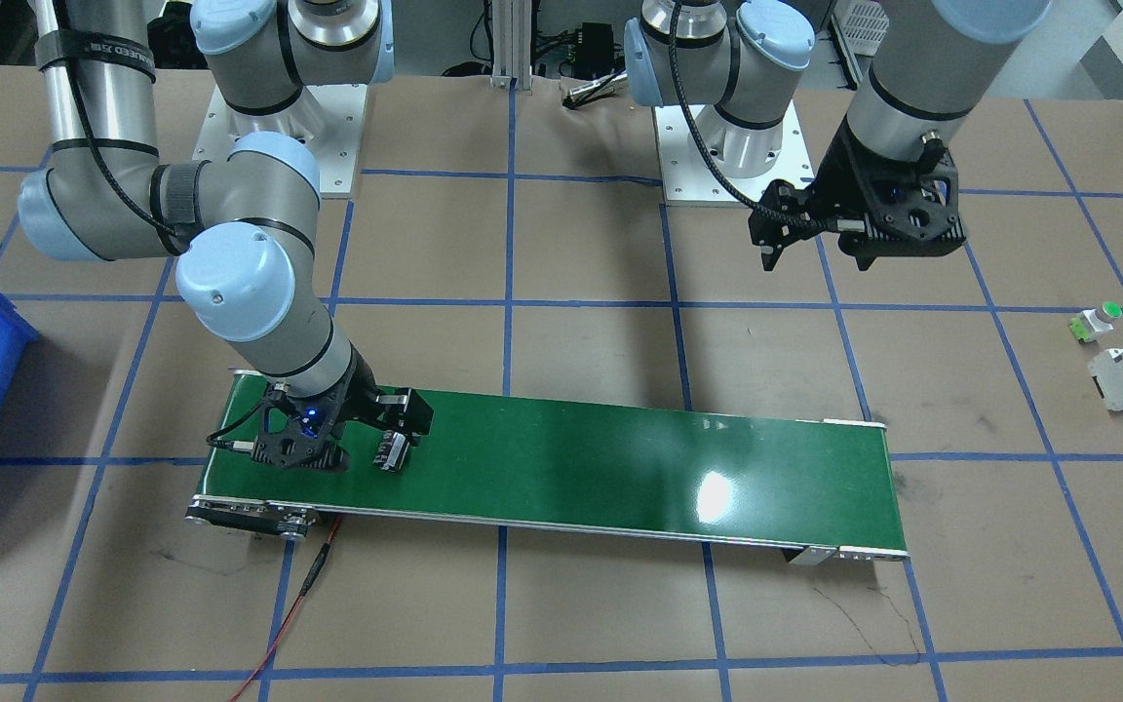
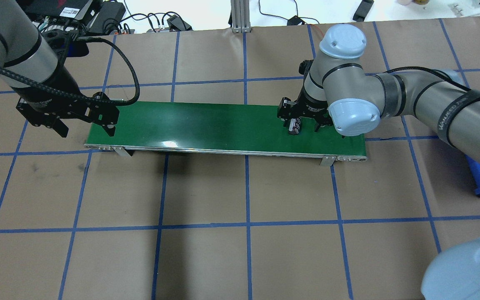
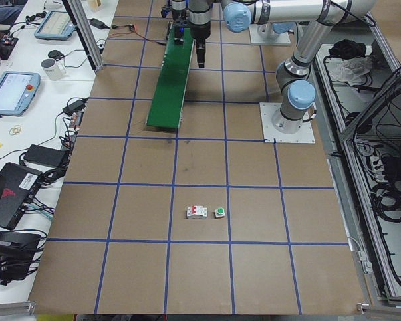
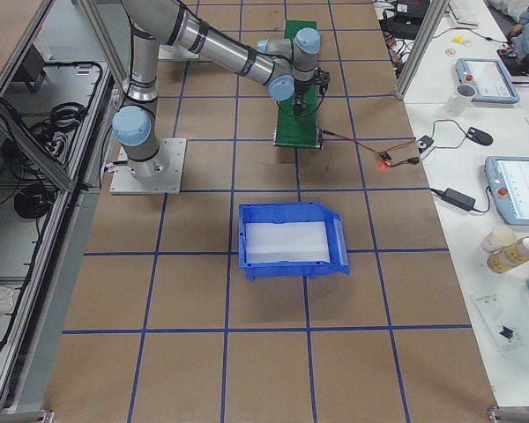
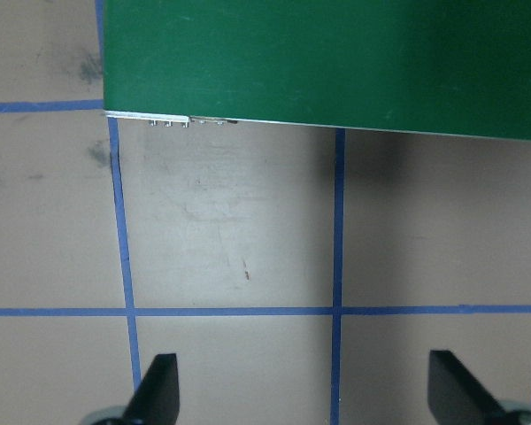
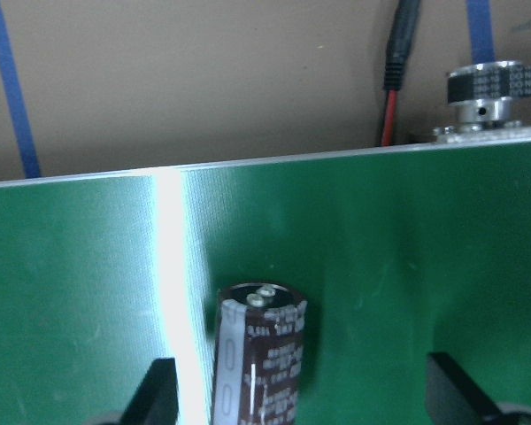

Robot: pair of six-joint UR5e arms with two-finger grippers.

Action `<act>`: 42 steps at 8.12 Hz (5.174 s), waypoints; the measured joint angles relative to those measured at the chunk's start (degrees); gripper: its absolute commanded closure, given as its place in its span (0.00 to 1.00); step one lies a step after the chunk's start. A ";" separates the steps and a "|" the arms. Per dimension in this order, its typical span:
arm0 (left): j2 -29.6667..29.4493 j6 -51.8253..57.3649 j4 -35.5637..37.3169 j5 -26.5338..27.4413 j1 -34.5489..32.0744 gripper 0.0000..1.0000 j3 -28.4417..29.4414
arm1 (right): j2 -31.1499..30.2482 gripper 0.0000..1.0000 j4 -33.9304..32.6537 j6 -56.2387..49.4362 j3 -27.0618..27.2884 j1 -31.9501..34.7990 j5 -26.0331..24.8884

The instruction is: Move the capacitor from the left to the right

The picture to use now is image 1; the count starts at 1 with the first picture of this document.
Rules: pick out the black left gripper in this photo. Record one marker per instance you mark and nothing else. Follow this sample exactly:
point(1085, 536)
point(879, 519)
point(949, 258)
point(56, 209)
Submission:
point(836, 182)

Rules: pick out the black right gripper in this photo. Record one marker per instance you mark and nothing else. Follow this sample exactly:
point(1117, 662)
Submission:
point(364, 400)

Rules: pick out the brown cylindrical capacitor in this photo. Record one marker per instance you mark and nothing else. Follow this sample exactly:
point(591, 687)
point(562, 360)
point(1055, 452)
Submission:
point(392, 452)

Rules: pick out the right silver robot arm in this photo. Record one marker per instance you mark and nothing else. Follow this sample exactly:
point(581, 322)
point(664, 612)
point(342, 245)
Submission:
point(241, 228)

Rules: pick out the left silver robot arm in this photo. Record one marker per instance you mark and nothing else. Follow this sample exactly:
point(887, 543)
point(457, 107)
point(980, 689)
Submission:
point(935, 63)

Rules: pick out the green conveyor belt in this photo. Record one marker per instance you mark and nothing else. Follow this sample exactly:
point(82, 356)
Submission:
point(820, 490)

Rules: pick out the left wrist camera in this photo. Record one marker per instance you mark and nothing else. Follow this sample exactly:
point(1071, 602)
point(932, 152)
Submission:
point(925, 220)

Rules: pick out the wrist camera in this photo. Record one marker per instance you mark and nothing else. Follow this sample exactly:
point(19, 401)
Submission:
point(292, 432)
point(925, 220)

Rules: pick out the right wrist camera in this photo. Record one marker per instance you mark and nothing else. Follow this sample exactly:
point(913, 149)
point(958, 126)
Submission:
point(292, 432)

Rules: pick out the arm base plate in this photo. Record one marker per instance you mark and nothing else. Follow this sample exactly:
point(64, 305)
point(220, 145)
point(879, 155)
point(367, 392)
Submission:
point(749, 159)
point(325, 120)

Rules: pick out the green push button switch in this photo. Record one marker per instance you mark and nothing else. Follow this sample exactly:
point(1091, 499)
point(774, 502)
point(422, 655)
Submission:
point(1091, 323)

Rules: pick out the aluminium frame post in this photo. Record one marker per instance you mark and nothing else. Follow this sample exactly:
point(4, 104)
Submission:
point(513, 32)

